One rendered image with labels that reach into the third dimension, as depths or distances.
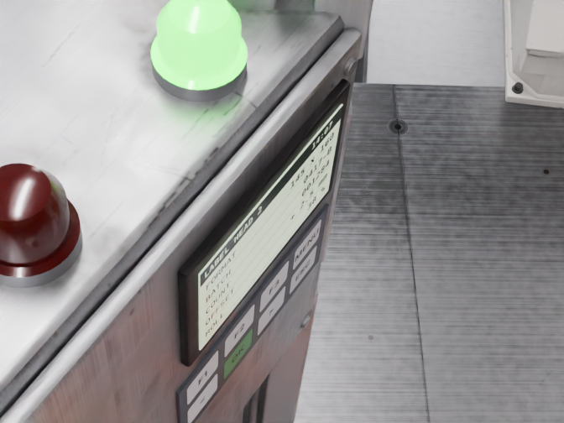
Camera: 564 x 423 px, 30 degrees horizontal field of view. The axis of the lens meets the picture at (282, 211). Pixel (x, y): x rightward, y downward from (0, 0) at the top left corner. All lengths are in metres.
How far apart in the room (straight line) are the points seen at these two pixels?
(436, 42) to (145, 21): 0.92
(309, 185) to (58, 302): 0.11
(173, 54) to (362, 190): 0.80
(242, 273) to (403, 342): 0.68
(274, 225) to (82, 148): 0.07
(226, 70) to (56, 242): 0.07
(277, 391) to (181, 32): 0.29
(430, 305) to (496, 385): 0.10
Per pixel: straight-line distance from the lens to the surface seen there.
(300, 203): 0.33
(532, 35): 1.11
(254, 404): 0.55
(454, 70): 1.18
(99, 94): 0.29
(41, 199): 0.24
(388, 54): 1.18
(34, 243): 0.24
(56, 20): 0.31
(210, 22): 0.27
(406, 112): 1.13
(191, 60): 0.27
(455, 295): 1.02
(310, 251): 0.38
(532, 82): 1.16
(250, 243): 0.30
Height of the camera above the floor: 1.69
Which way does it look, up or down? 56 degrees down
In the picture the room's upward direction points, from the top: 6 degrees clockwise
